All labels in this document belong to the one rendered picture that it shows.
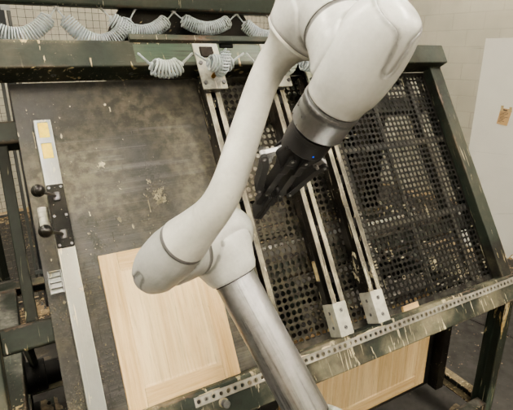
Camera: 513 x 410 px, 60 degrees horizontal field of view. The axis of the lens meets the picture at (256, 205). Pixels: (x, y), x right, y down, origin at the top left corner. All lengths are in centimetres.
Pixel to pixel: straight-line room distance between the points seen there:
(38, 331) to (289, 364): 80
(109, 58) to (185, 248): 96
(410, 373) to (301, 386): 155
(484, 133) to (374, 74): 432
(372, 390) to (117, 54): 188
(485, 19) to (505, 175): 229
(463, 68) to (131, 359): 573
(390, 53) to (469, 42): 593
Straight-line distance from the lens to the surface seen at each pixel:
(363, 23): 58
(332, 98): 61
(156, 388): 153
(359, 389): 235
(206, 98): 172
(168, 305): 153
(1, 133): 166
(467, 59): 650
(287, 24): 71
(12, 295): 253
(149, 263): 90
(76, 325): 146
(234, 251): 100
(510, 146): 482
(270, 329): 104
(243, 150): 76
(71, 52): 165
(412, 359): 253
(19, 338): 153
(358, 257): 183
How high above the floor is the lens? 191
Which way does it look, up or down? 19 degrees down
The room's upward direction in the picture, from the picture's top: straight up
